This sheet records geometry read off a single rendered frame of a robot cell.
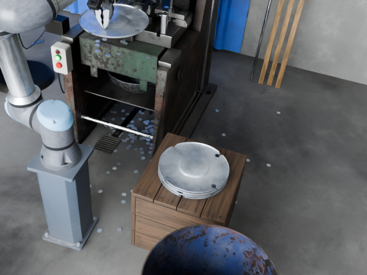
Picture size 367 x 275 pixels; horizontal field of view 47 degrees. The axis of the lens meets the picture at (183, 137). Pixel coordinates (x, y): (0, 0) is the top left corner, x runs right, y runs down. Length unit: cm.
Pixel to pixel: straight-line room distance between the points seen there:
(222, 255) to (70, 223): 66
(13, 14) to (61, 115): 39
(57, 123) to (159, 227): 60
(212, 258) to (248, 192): 72
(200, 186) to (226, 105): 118
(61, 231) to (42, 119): 58
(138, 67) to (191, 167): 55
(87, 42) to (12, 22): 78
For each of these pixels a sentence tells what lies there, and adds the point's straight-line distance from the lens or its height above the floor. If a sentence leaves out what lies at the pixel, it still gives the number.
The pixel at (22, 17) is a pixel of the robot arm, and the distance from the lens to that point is 128.
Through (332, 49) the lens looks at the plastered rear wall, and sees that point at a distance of 324.
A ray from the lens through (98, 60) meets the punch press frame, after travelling 204.
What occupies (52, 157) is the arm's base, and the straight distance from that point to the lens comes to 159.
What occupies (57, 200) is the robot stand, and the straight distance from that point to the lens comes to 173.
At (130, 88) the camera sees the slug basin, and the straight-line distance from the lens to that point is 215.
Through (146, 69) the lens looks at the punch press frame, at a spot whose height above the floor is 56.
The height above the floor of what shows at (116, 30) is 78.
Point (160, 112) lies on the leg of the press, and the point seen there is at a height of 39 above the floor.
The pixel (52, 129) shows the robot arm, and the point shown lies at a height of 64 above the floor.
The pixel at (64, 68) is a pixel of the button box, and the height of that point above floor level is 53.
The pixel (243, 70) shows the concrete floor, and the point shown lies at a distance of 314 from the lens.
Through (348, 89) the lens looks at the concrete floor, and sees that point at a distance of 324.
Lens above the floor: 159
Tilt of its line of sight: 41 degrees down
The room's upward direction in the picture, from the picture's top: 7 degrees clockwise
